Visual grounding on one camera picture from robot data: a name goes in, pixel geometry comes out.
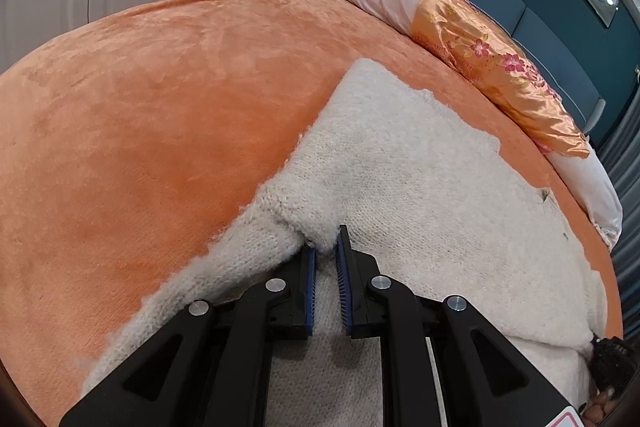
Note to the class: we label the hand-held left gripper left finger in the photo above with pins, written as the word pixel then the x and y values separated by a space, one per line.
pixel 310 289

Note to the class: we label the grey-blue curtain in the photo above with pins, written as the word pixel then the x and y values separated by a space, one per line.
pixel 625 187

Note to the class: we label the person's right hand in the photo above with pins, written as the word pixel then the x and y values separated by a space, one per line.
pixel 597 409

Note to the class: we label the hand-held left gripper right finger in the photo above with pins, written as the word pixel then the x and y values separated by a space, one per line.
pixel 344 289

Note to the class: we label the orange plush blanket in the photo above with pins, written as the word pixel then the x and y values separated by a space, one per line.
pixel 150 107

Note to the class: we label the cream knitted sweater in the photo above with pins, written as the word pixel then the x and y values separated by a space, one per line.
pixel 400 182

